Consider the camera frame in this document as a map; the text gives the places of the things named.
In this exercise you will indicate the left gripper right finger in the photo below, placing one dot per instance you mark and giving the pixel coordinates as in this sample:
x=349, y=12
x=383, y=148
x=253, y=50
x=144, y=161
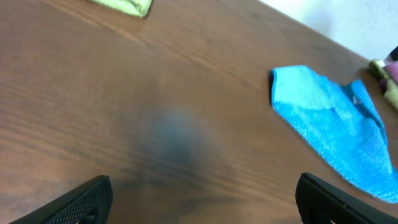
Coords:
x=320, y=202

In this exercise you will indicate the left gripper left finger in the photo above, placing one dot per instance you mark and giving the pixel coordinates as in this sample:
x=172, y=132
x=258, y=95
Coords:
x=88, y=203

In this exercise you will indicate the blue microfiber cloth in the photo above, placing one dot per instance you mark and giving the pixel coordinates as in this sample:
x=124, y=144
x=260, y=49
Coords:
x=340, y=123

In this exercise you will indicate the green crumpled cloth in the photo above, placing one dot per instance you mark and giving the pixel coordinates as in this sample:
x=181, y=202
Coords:
x=388, y=87

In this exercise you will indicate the purple crumpled cloth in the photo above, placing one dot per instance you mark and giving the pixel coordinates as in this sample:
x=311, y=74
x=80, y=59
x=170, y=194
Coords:
x=392, y=70

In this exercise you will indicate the folded green cloth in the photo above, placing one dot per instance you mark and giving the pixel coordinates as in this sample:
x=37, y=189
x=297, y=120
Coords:
x=136, y=8

